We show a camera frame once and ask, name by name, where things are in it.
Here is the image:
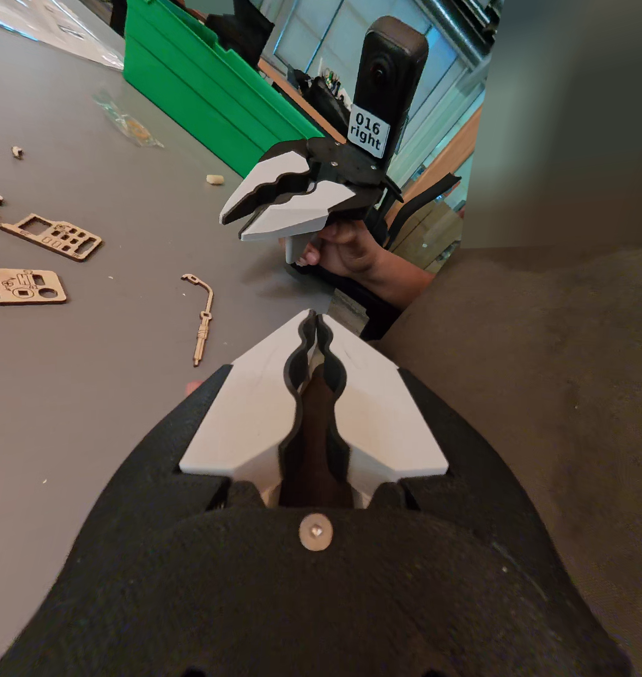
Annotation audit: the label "green plastic bin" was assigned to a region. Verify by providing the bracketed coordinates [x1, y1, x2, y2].
[122, 0, 326, 178]

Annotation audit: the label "wooden keypad-shaped piece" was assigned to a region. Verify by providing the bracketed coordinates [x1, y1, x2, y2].
[0, 213, 103, 262]

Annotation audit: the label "black office chair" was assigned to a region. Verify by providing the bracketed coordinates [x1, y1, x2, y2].
[374, 172, 462, 249]

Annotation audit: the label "cardboard box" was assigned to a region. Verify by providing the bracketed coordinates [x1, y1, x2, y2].
[390, 198, 465, 273]

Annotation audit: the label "black bag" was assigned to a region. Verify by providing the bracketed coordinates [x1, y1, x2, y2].
[205, 0, 275, 51]

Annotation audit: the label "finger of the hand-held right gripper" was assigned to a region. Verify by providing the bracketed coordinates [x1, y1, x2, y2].
[219, 142, 316, 226]
[238, 180, 375, 243]

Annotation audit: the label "wooden beam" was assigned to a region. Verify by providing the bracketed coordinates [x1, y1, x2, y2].
[398, 106, 483, 199]

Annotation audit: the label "person's right hand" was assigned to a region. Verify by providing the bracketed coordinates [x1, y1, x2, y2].
[296, 219, 406, 280]

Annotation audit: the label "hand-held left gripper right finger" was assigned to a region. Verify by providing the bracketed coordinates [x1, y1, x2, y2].
[316, 313, 450, 508]

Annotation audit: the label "grey desk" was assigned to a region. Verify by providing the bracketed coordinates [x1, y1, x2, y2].
[0, 0, 337, 672]

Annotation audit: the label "person's brown shirt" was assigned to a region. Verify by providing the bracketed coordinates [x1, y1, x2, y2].
[376, 246, 642, 677]

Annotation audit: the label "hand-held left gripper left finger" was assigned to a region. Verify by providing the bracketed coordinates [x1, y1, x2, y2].
[179, 309, 319, 507]

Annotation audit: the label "person's right forearm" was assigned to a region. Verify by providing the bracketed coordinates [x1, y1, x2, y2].
[376, 249, 438, 312]

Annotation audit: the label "person's dark brown trousers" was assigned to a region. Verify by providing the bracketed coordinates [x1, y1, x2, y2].
[279, 365, 353, 508]

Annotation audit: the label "clear plastic bag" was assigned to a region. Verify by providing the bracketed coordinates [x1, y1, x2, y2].
[92, 92, 164, 149]

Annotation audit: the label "silver ventilation duct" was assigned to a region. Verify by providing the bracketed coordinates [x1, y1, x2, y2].
[422, 0, 504, 69]

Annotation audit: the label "wooden bent pipe piece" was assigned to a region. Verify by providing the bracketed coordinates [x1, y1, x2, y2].
[181, 273, 215, 367]

